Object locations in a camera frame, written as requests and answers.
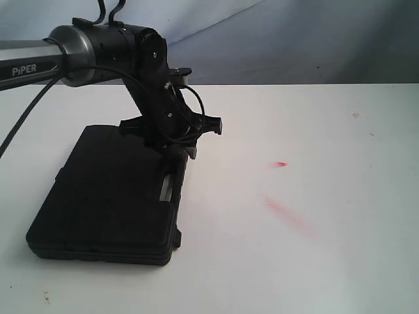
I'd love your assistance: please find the grey backdrop cloth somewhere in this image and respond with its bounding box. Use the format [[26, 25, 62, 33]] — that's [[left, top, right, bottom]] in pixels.
[[0, 0, 419, 86]]

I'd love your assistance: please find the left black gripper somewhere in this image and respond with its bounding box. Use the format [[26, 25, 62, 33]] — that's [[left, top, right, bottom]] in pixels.
[[119, 75, 222, 164]]

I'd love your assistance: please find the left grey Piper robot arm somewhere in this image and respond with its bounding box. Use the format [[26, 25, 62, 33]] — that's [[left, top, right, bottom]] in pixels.
[[1, 24, 222, 158]]

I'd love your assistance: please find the black plastic tool case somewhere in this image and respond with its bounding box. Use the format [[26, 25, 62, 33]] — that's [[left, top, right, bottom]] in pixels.
[[26, 125, 187, 266]]

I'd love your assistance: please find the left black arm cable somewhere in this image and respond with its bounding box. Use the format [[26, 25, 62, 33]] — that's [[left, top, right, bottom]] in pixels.
[[0, 63, 206, 158]]

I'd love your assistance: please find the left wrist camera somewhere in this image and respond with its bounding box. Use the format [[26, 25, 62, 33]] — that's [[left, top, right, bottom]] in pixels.
[[170, 67, 192, 86]]

